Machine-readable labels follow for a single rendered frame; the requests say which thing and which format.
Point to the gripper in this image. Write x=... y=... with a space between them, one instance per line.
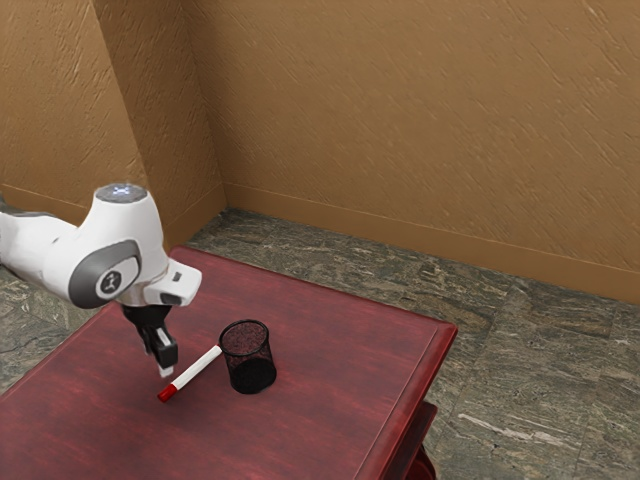
x=145 y=316

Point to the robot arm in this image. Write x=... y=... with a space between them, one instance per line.
x=110 y=235

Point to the black mesh pen holder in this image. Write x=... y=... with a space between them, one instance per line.
x=248 y=357

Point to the white marker with red cap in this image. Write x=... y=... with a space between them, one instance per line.
x=190 y=374

